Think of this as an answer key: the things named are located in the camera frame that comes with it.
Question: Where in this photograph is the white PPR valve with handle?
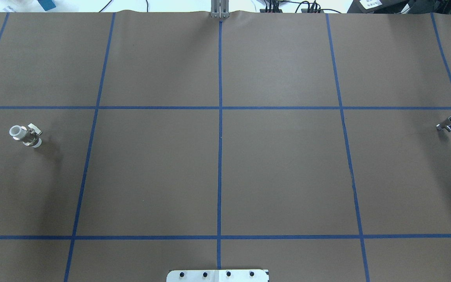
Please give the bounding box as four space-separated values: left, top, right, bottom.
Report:
9 123 43 148

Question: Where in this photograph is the chrome angle pipe fitting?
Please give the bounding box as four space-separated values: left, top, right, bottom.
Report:
436 116 451 132

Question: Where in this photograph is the brown paper table mat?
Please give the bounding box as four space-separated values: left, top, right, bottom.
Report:
0 11 451 282

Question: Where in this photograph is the blue box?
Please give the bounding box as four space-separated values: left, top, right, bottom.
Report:
37 0 57 11

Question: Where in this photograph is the aluminium frame post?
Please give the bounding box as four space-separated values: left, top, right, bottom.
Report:
211 0 230 19

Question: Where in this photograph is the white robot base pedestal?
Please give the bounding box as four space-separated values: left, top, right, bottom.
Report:
166 269 270 282

